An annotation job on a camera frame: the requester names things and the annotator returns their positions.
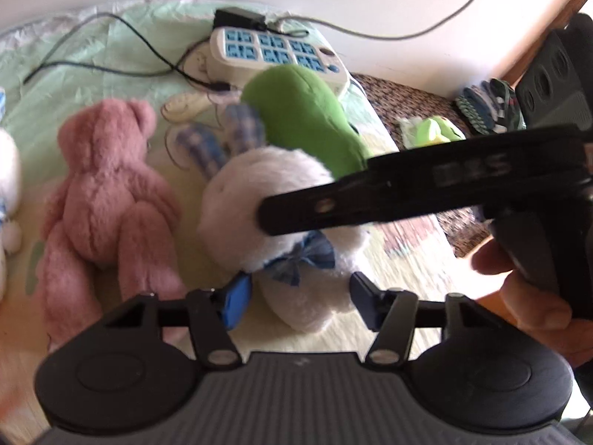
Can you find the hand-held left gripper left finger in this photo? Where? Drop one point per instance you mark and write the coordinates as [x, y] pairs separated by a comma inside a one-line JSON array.
[[237, 301]]

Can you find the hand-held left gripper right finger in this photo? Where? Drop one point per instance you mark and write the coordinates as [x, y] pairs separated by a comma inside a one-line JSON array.
[[366, 299]]

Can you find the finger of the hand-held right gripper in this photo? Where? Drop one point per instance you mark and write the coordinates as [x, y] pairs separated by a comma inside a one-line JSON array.
[[315, 211]]

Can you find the white rabbit plush plaid ears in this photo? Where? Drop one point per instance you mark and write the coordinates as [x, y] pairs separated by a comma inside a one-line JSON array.
[[241, 194]]

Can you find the green plush toy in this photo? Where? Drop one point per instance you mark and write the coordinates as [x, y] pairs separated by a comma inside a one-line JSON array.
[[301, 111]]

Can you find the pink teddy bear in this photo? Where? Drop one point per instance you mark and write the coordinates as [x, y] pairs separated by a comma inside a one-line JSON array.
[[106, 194]]

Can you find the person's right hand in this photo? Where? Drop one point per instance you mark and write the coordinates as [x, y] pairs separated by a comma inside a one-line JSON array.
[[542, 320]]

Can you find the striped socks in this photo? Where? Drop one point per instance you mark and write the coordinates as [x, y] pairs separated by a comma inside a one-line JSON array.
[[477, 106]]

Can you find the small green frog toy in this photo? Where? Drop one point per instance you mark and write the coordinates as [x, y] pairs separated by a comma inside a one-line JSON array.
[[438, 130]]

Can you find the white tissue packet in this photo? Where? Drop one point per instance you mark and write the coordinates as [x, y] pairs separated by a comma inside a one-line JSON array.
[[407, 133]]

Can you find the brown patterned mat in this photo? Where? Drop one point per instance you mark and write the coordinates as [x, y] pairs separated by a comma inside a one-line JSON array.
[[398, 97]]

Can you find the white blue power strip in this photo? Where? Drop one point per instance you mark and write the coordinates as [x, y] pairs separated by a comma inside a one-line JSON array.
[[278, 51]]

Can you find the black power adapter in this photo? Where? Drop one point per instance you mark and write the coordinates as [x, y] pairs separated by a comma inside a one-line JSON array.
[[238, 18]]

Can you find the white plush toy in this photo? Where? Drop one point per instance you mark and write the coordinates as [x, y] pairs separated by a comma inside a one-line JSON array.
[[7, 171]]

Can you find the wooden frame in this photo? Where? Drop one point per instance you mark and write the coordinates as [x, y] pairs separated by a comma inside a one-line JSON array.
[[570, 0]]

